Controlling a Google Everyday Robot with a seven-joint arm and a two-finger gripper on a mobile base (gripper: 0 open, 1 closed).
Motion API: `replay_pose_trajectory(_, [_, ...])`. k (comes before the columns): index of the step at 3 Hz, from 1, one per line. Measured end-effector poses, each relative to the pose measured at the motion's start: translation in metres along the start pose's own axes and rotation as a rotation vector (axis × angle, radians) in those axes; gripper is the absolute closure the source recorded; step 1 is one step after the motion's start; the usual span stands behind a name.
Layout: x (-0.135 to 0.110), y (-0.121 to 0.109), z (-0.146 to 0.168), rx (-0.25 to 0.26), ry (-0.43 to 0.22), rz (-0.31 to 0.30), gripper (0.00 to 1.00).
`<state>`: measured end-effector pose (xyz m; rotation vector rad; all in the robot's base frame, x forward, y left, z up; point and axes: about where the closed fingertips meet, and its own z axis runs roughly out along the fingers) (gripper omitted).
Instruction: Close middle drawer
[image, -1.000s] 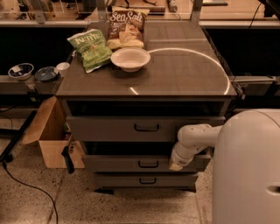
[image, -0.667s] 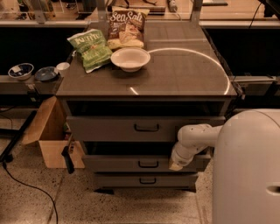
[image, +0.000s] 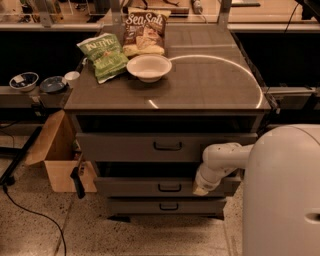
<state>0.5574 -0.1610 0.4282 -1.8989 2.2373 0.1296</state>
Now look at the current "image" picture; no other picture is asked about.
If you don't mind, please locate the grey drawer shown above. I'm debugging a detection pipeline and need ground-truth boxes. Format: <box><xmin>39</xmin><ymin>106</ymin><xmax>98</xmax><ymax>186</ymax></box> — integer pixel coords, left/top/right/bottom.
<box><xmin>108</xmin><ymin>198</ymin><xmax>226</xmax><ymax>215</ymax></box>
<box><xmin>93</xmin><ymin>161</ymin><xmax>242</xmax><ymax>198</ymax></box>
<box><xmin>76</xmin><ymin>133</ymin><xmax>257</xmax><ymax>163</ymax></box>

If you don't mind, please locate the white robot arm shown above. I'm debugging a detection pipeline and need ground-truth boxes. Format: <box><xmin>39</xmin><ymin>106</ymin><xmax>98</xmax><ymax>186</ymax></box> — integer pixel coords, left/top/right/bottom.
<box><xmin>193</xmin><ymin>142</ymin><xmax>253</xmax><ymax>196</ymax></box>

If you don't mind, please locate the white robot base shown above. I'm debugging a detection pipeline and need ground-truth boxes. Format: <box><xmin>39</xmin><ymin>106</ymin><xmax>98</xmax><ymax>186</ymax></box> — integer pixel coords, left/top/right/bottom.
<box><xmin>243</xmin><ymin>124</ymin><xmax>320</xmax><ymax>256</ymax></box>

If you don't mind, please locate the grey drawer cabinet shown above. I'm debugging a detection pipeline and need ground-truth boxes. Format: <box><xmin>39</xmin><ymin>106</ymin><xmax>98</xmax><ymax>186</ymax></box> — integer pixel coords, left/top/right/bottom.
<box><xmin>65</xmin><ymin>25</ymin><xmax>270</xmax><ymax>220</ymax></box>

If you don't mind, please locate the grey bottom drawer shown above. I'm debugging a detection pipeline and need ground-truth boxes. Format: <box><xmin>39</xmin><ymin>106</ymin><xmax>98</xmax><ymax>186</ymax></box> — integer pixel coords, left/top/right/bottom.
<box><xmin>108</xmin><ymin>198</ymin><xmax>226</xmax><ymax>215</ymax></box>

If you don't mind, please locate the grey top drawer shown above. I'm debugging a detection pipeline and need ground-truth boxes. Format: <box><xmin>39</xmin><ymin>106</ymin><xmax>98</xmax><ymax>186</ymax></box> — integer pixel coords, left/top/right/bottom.
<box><xmin>76</xmin><ymin>133</ymin><xmax>257</xmax><ymax>163</ymax></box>

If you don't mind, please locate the cardboard box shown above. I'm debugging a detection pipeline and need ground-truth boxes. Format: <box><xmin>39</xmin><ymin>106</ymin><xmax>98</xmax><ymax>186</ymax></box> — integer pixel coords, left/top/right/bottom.
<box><xmin>25</xmin><ymin>110</ymin><xmax>81</xmax><ymax>192</ymax></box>

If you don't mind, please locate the green kettle chips bag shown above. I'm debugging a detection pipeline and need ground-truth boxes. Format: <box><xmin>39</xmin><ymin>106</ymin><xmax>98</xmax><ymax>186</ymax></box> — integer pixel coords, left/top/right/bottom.
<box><xmin>77</xmin><ymin>33</ymin><xmax>128</xmax><ymax>84</ymax></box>

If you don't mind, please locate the brown sea salt chips bag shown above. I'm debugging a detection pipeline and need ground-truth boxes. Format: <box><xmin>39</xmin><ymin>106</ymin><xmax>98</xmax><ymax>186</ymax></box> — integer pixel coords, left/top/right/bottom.
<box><xmin>123</xmin><ymin>8</ymin><xmax>171</xmax><ymax>57</ymax></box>

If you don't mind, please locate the small white cup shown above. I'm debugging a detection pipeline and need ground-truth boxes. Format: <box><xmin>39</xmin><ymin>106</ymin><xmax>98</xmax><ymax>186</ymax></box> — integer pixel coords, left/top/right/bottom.
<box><xmin>64</xmin><ymin>71</ymin><xmax>80</xmax><ymax>88</ymax></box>

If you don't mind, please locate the black pole on floor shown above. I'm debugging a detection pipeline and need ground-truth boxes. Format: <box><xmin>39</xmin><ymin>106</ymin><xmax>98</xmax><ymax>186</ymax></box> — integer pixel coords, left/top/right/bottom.
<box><xmin>0</xmin><ymin>126</ymin><xmax>42</xmax><ymax>186</ymax></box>

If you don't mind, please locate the white bowl blue inside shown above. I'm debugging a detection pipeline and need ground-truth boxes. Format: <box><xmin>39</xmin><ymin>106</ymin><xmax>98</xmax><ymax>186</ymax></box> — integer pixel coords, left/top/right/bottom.
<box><xmin>9</xmin><ymin>72</ymin><xmax>39</xmax><ymax>92</ymax></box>

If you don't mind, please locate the black handled tool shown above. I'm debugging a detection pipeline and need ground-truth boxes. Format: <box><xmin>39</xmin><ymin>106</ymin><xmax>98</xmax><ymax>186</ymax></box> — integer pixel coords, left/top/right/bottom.
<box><xmin>70</xmin><ymin>153</ymin><xmax>85</xmax><ymax>199</ymax></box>

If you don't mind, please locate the black floor cable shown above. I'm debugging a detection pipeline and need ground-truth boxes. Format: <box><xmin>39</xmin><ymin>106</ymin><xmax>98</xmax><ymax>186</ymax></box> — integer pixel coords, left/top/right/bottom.
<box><xmin>2</xmin><ymin>183</ymin><xmax>68</xmax><ymax>256</ymax></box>

